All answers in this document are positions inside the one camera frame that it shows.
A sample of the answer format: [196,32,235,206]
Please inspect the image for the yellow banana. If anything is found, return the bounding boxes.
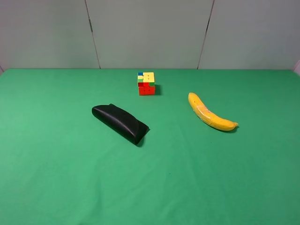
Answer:
[188,92,238,131]

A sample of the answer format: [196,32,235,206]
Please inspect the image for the black glasses case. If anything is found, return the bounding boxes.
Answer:
[91,104,150,145]

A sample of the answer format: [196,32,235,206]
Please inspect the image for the multicoloured puzzle cube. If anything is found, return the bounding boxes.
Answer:
[137,72,155,96]

